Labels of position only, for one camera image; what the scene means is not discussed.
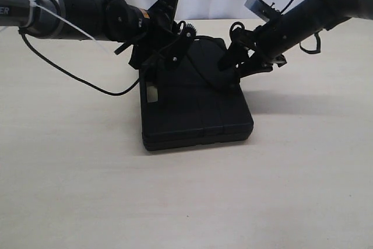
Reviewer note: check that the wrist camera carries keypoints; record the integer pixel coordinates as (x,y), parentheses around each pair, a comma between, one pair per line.
(180,47)
(262,10)

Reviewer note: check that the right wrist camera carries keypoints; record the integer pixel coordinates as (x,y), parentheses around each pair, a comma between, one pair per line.
(262,10)

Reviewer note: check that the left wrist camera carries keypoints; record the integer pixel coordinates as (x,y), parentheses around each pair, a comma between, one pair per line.
(180,47)

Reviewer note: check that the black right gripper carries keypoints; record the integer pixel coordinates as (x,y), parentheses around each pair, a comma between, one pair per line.
(244,52)

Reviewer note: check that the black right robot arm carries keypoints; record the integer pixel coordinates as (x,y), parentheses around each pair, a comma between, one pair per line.
(307,19)

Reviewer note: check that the black plastic carrying case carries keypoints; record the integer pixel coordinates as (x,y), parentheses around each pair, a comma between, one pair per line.
(196,104)

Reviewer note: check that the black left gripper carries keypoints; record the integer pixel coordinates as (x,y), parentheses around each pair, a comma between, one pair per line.
(156,35)

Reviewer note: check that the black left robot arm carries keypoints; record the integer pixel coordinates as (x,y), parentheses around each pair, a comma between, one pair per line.
(105,20)

